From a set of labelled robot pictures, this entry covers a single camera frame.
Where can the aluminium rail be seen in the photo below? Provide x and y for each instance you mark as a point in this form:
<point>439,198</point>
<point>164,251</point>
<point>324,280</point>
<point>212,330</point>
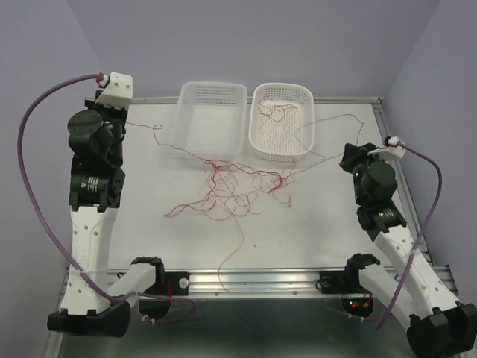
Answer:
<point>404,201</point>
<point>211,284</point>

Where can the translucent white perforated basket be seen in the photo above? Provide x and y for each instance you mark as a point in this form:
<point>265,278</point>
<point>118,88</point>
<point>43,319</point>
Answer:
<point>210,119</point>

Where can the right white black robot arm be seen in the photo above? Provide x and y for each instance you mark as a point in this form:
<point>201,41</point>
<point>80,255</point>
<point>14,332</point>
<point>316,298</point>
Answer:
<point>437,323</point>

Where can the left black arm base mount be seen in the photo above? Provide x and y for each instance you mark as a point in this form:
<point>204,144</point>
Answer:
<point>158,281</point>

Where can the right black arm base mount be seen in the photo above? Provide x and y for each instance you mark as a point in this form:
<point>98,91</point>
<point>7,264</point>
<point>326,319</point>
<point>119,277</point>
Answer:
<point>345,281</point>

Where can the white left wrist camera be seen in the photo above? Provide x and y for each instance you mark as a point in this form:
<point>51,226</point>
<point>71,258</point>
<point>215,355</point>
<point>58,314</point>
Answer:
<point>116,91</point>

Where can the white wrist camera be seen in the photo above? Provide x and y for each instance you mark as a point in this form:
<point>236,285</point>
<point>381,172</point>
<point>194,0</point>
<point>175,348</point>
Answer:
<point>116,91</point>
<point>392,150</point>

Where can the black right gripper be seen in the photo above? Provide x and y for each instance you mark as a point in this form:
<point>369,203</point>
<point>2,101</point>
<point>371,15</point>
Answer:
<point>354,154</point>

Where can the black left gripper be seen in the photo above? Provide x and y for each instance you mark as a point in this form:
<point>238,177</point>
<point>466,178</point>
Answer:
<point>122,113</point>

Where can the aluminium front rail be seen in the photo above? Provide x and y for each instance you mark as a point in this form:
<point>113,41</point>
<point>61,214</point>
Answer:
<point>211,284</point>

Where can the white perforated plastic basket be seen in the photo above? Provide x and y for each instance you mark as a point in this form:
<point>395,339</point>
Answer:
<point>281,126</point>

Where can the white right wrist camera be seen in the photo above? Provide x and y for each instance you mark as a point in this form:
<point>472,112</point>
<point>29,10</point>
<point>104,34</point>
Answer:
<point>392,150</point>

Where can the aluminium right side rail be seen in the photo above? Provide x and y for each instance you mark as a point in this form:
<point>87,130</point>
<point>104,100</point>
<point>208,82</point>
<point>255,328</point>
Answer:
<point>404,201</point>

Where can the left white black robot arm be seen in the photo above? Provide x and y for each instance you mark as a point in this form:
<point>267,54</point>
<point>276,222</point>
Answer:
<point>90,306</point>

